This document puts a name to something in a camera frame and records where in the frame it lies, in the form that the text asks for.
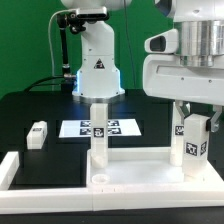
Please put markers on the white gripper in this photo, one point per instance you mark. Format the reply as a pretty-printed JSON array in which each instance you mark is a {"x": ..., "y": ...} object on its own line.
[{"x": 165, "y": 77}]

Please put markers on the white desk top panel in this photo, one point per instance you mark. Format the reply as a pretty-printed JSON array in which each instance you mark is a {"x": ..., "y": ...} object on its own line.
[{"x": 145, "y": 169}]

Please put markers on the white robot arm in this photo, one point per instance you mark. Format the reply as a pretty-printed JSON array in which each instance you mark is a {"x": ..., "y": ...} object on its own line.
[{"x": 185, "y": 63}]

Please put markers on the fiducial marker sheet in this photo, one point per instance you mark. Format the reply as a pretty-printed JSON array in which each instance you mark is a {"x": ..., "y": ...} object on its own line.
[{"x": 116, "y": 127}]

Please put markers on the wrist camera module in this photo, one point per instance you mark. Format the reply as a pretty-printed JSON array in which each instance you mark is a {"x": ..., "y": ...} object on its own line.
[{"x": 163, "y": 43}]

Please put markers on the silver camera on stand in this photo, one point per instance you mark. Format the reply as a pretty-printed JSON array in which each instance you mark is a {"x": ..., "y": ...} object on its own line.
[{"x": 96, "y": 14}]

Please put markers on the white L-shaped fixture frame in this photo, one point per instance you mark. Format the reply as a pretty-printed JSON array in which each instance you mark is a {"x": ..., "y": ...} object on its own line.
[{"x": 88, "y": 198}]

